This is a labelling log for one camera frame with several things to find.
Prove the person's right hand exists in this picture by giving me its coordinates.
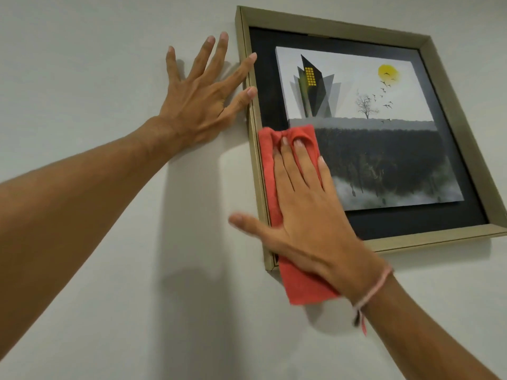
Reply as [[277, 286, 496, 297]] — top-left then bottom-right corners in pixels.
[[228, 136, 393, 310]]

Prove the person's left hand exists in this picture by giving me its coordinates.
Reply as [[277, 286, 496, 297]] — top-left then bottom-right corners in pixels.
[[147, 31, 258, 150]]

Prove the red cleaning cloth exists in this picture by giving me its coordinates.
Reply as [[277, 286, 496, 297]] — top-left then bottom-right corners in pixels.
[[258, 124, 342, 306]]

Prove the gold framed wall picture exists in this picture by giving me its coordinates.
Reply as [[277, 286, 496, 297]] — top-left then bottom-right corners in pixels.
[[235, 5, 507, 272]]

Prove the person's left forearm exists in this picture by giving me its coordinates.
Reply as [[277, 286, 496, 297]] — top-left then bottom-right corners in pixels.
[[0, 116, 180, 369]]

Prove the person's right forearm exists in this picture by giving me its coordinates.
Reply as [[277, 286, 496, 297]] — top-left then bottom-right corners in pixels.
[[354, 269, 501, 380]]

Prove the pink string bracelet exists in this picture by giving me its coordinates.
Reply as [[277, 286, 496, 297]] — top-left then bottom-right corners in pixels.
[[351, 265, 395, 338]]

